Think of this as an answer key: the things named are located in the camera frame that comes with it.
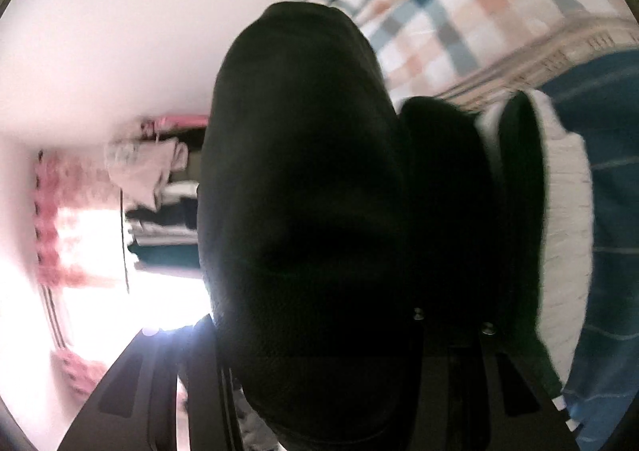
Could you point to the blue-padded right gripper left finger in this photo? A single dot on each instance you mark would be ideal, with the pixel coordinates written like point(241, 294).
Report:
point(134, 407)

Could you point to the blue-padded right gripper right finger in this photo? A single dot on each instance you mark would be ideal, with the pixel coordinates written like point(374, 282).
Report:
point(480, 383)

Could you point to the black leather jacket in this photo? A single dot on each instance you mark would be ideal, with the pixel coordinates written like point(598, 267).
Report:
point(326, 217)

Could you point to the clothes rack with hanging clothes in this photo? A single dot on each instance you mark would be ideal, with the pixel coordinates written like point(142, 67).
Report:
point(155, 164)

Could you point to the folded white fleece garment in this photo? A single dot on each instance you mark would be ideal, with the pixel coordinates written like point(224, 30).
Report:
point(545, 206)

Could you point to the pink floral curtain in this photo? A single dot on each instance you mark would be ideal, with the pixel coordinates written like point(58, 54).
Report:
point(62, 182)

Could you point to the blue striped duvet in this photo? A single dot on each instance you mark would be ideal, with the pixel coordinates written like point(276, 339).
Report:
point(599, 101)

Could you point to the plaid bed sheet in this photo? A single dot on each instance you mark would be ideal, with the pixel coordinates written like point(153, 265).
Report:
point(473, 51)

